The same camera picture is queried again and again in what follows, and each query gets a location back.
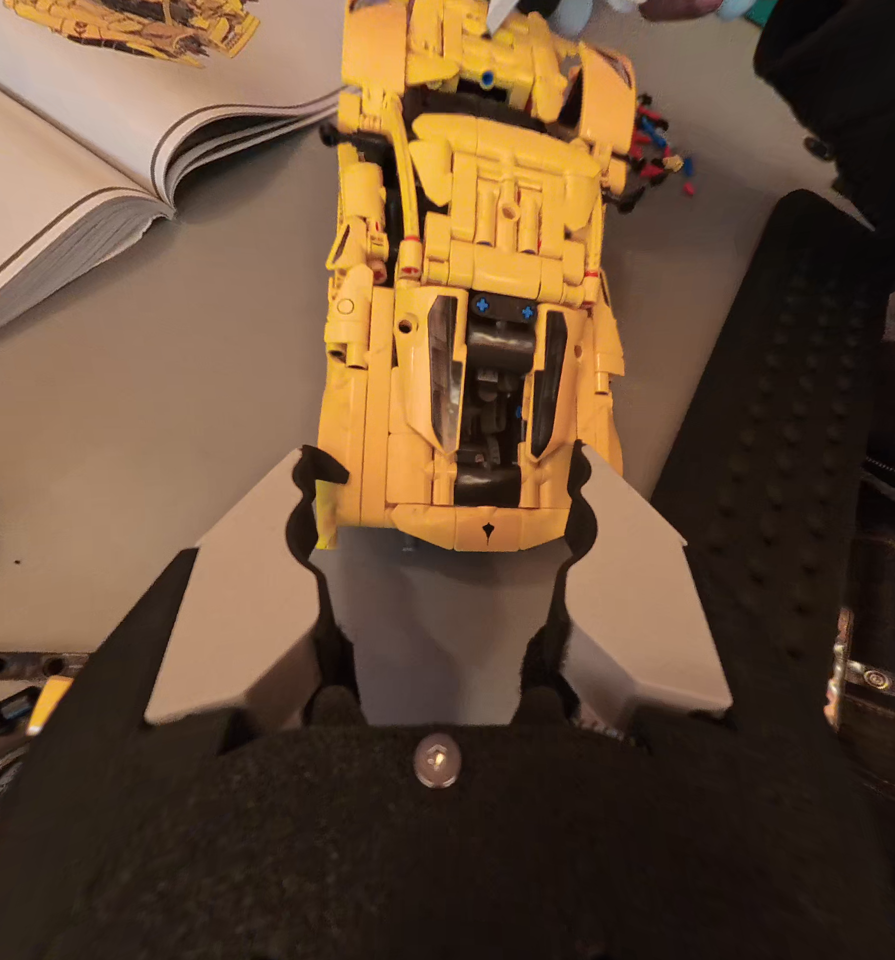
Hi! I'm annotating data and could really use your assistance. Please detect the yellow toy brick car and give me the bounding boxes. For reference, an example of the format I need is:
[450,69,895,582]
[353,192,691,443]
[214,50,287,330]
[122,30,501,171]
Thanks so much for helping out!
[316,0,638,555]

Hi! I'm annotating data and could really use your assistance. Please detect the person's right hand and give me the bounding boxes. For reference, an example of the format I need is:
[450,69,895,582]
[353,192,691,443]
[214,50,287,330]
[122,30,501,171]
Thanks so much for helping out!
[638,0,726,22]

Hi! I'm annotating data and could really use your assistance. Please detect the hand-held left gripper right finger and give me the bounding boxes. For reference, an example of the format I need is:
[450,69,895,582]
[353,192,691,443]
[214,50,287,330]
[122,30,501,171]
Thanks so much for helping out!
[560,441,734,725]

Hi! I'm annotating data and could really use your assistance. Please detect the person's right forearm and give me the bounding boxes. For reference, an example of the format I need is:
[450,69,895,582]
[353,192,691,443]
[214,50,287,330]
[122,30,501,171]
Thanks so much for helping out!
[753,0,895,234]

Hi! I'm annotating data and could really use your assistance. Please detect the instruction booklet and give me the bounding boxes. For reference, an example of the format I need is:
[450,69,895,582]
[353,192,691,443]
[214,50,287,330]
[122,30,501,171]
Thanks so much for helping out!
[0,0,344,348]

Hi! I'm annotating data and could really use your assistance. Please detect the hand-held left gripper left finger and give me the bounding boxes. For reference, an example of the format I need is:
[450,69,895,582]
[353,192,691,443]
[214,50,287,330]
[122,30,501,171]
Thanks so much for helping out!
[143,444,359,729]

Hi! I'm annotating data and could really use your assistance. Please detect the pile of black yellow bricks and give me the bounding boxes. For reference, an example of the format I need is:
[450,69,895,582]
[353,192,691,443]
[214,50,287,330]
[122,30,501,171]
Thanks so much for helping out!
[0,651,92,834]

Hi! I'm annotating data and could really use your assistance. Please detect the dark trousers with belt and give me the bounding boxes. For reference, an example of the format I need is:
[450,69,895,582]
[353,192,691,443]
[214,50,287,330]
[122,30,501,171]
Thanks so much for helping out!
[826,450,895,901]

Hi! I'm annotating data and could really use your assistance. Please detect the pile of coloured brick pins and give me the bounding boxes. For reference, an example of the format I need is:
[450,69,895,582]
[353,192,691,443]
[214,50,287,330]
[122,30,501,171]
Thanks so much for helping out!
[618,93,698,213]

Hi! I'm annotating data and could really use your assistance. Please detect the grey desk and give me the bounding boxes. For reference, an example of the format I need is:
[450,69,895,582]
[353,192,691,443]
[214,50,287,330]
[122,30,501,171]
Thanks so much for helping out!
[0,0,869,721]

